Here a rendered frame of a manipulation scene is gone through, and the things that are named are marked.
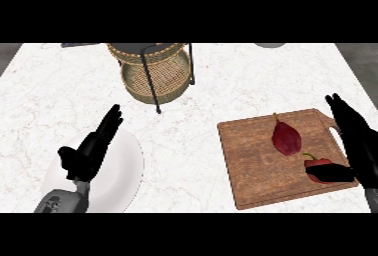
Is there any white round plate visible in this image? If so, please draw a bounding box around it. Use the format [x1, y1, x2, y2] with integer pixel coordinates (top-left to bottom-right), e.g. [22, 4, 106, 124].
[40, 128, 146, 214]

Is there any dark grey flat object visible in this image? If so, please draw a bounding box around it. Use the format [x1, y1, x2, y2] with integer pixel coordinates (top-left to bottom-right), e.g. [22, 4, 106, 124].
[59, 43, 102, 48]

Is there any wicker tiered basket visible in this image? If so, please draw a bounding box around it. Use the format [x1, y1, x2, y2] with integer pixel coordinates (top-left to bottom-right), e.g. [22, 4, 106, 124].
[105, 43, 196, 115]

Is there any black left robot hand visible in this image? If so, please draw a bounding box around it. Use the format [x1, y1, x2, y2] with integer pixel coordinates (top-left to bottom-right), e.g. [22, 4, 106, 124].
[56, 103, 126, 183]

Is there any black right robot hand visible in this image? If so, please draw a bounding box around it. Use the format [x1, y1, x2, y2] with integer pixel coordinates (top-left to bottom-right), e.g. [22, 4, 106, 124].
[304, 92, 378, 190]

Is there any dark red pointed vegetable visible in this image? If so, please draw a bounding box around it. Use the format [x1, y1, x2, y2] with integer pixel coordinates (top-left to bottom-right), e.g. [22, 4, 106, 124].
[270, 112, 303, 157]

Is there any red bell pepper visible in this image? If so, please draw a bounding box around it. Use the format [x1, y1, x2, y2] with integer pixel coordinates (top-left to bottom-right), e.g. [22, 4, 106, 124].
[301, 152, 337, 185]

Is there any grey round object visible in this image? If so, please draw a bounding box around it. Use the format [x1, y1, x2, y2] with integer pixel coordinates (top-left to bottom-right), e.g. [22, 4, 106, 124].
[254, 43, 288, 49]

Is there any brown wooden cutting board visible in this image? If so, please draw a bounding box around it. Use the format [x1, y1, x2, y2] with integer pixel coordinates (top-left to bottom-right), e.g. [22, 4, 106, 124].
[216, 108, 360, 211]

